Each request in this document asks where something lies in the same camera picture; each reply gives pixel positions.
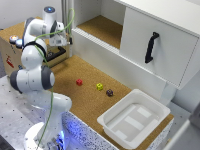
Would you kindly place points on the white plastic box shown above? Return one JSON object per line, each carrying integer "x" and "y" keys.
{"x": 133, "y": 120}

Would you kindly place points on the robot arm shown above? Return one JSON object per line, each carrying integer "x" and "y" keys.
{"x": 33, "y": 78}

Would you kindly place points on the white cabinet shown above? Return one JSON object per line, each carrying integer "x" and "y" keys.
{"x": 100, "y": 50}

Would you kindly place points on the purple block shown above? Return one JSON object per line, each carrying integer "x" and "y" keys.
{"x": 109, "y": 92}

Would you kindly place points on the white sliding door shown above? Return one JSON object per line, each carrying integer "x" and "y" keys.
{"x": 170, "y": 50}

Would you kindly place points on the wooden drawer box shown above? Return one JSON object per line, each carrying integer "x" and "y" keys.
{"x": 8, "y": 53}

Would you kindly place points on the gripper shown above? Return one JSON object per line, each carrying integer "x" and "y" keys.
{"x": 60, "y": 38}

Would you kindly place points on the yellow block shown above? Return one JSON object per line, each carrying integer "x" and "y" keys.
{"x": 99, "y": 86}

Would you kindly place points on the pink block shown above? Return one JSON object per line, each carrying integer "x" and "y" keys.
{"x": 79, "y": 82}

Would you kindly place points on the blue button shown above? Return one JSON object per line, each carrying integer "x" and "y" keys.
{"x": 19, "y": 42}

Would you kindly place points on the red button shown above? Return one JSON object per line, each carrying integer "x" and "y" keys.
{"x": 13, "y": 38}

